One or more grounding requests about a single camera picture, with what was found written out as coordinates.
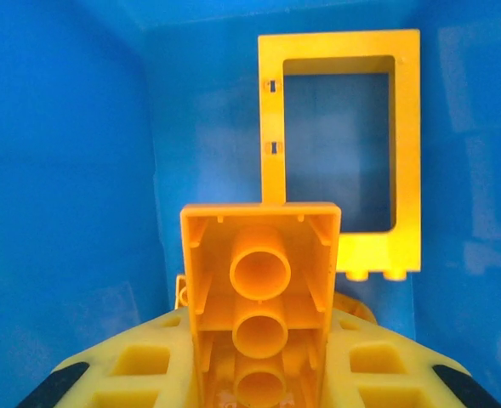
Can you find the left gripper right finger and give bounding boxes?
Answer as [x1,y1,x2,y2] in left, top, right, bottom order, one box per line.
[325,314,501,408]

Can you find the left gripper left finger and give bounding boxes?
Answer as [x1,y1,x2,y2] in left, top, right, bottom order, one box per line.
[14,308,201,408]

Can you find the long orange lego brick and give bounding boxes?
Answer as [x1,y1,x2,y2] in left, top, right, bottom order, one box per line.
[179,201,343,408]

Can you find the blue three-compartment plastic bin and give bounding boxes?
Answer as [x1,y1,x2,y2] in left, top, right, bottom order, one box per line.
[0,0,501,408]

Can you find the yellow lego window frame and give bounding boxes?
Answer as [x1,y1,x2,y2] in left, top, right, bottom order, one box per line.
[257,28,422,283]

